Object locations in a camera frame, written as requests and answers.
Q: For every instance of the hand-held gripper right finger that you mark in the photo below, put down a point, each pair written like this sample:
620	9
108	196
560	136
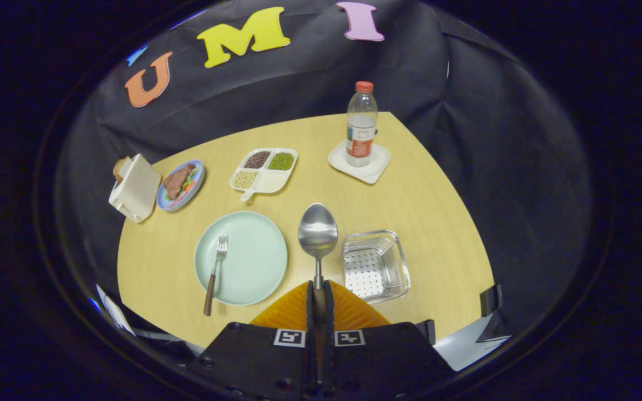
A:
329	306

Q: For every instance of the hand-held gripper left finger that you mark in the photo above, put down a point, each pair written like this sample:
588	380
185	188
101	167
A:
310	306

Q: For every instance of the perforated metal basket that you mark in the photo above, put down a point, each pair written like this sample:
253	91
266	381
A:
374	270

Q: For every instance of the pale green plate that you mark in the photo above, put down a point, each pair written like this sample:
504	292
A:
254	256

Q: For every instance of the black table edge clamp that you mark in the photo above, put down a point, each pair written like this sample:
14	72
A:
491	301
426	332

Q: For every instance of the white divided grain dish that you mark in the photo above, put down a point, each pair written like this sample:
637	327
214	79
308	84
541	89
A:
273	181

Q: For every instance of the white square coaster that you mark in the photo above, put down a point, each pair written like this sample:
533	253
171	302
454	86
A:
378	167

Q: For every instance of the small blue plate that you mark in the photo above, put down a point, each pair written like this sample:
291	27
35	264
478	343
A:
196	187

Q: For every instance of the red-capped plastic water bottle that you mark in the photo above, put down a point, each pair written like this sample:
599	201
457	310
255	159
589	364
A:
361	128

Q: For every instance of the brown meat slice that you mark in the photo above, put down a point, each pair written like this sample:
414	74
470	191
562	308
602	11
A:
176	181

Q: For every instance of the white paper sheet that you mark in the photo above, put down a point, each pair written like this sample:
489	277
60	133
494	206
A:
116	311

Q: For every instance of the white toaster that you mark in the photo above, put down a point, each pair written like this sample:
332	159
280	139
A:
140	189

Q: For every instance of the black backdrop cloth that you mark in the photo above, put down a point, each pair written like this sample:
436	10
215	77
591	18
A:
466	139

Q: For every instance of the toasted bread slice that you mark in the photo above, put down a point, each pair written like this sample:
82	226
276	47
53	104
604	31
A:
120	169

